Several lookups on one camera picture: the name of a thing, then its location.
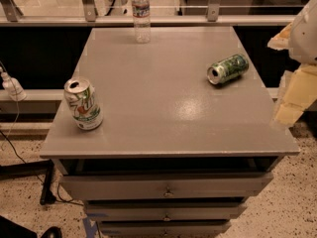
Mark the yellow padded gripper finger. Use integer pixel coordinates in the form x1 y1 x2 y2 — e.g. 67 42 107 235
267 23 292 51
272 64 317 127

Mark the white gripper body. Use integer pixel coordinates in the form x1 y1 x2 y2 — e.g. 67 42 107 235
289 0 317 64

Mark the green soda can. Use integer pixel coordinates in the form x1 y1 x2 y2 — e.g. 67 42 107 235
207 54 249 85

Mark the white 7up can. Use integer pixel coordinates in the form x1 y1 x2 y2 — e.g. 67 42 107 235
64 76 103 130

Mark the top grey drawer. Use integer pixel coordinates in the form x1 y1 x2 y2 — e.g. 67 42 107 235
60 173 273 200

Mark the grey drawer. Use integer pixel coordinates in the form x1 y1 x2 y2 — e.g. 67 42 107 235
85 202 246 221
60 173 273 200
99 220 231 236

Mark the grey drawer cabinet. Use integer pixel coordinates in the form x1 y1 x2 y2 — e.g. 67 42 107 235
39 26 301 238

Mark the clear plastic water bottle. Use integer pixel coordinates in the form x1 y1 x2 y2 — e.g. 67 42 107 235
131 0 151 44

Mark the bottom grey drawer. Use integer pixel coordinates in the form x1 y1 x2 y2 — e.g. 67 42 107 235
99 220 231 236

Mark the middle grey drawer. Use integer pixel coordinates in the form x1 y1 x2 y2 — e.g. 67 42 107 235
85 202 246 221

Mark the black stand foot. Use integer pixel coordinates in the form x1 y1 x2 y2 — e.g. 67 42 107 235
0 159 57 206

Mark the white power adapter plug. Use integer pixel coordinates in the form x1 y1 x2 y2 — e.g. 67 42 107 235
1 72 27 102

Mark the metal railing frame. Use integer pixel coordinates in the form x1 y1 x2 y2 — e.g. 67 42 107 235
1 0 296 27

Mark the black cable on floor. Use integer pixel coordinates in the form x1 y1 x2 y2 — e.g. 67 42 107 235
0 61 83 207

